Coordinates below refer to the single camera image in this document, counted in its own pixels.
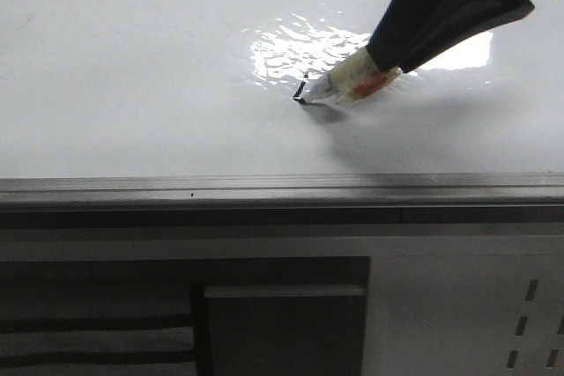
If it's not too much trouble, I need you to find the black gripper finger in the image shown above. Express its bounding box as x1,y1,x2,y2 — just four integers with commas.
398,0,534,72
367,0,461,72

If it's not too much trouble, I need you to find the white taped whiteboard marker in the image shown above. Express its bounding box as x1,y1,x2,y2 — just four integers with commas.
293,47,402,105

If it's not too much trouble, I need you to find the white perforated metal panel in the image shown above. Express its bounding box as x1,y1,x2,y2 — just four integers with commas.
361,237,563,375

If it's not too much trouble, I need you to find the dark grey box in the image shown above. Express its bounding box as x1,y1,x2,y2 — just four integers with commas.
204,284,367,375

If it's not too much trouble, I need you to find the dark slatted rack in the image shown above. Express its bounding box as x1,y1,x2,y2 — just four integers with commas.
1,257,370,375

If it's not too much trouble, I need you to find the white whiteboard with metal frame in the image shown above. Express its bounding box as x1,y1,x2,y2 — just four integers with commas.
1,0,563,221

